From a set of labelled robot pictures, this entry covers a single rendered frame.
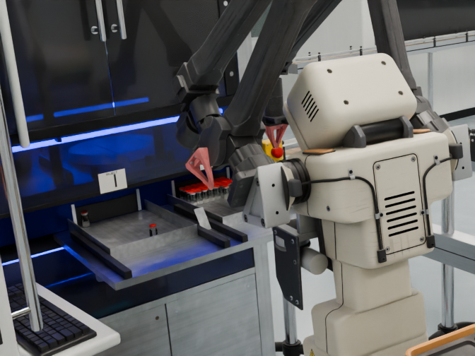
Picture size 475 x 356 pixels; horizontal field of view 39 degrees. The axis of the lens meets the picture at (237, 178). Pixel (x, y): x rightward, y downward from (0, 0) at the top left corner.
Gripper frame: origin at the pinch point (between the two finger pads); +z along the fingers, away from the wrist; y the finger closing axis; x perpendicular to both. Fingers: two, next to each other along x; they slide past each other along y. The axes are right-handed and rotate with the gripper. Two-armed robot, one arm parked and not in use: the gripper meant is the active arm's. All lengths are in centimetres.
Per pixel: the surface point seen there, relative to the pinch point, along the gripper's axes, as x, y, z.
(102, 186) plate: 45, 26, 8
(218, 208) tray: 11.9, 16.4, 21.0
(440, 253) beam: -84, 9, 63
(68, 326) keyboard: 73, -18, 25
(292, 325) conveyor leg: -31, 38, 87
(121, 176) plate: 38.5, 26.4, 6.4
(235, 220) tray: 15.9, -0.3, 19.2
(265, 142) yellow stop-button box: -15.1, 27.2, 6.6
